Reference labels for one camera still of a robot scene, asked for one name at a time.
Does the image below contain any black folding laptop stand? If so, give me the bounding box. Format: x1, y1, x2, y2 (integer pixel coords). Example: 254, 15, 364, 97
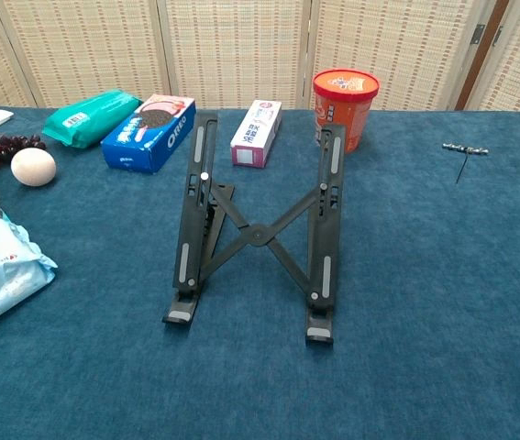
161, 109, 348, 350

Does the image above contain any white pink toothpaste box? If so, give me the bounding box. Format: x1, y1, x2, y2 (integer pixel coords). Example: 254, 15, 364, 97
229, 99, 283, 169

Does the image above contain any blue Oreo cookie box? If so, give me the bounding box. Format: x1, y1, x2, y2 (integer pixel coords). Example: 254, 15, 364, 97
100, 93, 198, 175

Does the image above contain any red instant noodle cup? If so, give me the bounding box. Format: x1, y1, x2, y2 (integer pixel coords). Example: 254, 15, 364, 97
312, 68, 382, 154

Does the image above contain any green tissue pack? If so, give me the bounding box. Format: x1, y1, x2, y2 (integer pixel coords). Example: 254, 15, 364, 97
41, 88, 144, 149

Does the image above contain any metal corkscrew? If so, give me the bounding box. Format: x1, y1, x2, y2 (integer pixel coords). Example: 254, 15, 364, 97
441, 141, 491, 185

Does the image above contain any pale egg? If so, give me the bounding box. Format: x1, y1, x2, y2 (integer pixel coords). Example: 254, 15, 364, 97
10, 147, 58, 187

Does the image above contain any brown wooden post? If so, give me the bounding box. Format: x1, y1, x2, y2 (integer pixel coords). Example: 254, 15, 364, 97
454, 0, 511, 111

